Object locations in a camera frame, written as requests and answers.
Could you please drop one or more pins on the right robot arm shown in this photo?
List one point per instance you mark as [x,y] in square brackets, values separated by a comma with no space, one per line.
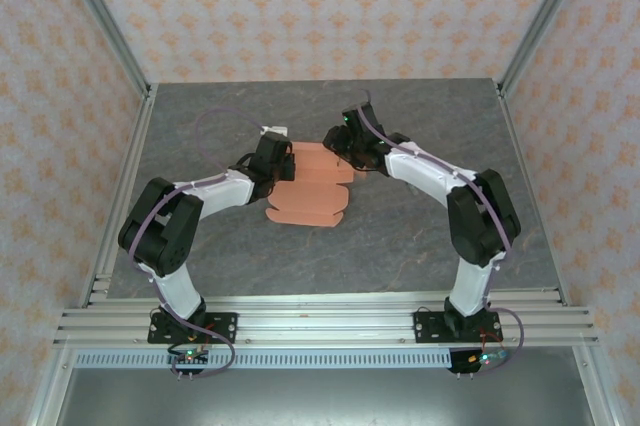
[430,171]

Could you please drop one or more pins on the grey metal sheet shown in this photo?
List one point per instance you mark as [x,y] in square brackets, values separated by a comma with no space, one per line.
[325,396]

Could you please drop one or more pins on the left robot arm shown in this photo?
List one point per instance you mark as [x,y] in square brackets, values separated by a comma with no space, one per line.
[215,193]

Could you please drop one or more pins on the aluminium frame post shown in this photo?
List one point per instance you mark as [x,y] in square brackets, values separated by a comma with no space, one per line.
[100,11]
[545,16]

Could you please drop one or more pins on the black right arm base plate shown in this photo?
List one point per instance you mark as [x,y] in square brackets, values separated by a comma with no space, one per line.
[427,326]

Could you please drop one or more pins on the aluminium frame leg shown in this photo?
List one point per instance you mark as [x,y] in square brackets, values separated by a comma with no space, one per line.
[47,396]
[597,396]

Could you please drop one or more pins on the aluminium mounting rail beam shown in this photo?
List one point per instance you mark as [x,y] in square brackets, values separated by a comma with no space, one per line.
[325,328]

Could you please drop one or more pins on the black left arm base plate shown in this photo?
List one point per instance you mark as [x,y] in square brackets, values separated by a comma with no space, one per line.
[225,326]

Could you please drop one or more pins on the orange paper box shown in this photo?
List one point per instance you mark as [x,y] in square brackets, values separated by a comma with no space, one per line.
[310,206]

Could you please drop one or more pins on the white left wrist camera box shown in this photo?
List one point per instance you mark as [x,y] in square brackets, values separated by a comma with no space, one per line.
[274,130]

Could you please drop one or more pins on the aluminium side rail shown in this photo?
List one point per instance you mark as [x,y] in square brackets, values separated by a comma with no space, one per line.
[135,146]
[520,161]

